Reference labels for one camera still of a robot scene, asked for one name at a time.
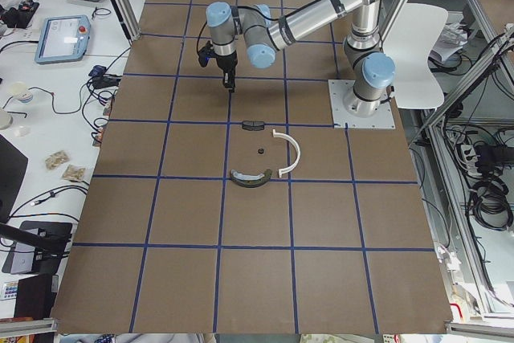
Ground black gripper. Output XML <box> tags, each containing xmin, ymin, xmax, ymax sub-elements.
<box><xmin>197</xmin><ymin>41</ymin><xmax>238</xmax><ymax>93</ymax></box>

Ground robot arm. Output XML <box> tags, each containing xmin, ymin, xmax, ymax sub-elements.
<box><xmin>197</xmin><ymin>0</ymin><xmax>396</xmax><ymax>117</ymax></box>

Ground black brake pad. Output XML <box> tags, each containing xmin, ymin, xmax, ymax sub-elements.
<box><xmin>241</xmin><ymin>120</ymin><xmax>265</xmax><ymax>132</ymax></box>

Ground blue teach pendant near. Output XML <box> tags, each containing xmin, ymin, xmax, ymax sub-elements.
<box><xmin>35</xmin><ymin>14</ymin><xmax>91</xmax><ymax>64</ymax></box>

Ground white chair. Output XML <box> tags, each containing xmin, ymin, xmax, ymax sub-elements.
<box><xmin>383</xmin><ymin>3</ymin><xmax>448</xmax><ymax>109</ymax></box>

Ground white paper cup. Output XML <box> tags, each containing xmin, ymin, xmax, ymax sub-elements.
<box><xmin>8</xmin><ymin>81</ymin><xmax>34</xmax><ymax>104</ymax></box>

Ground white curved plastic bracket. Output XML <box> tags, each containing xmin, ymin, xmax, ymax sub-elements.
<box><xmin>271</xmin><ymin>129</ymin><xmax>303</xmax><ymax>178</ymax></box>

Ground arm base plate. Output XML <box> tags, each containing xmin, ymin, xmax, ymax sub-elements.
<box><xmin>328</xmin><ymin>80</ymin><xmax>395</xmax><ymax>130</ymax></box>

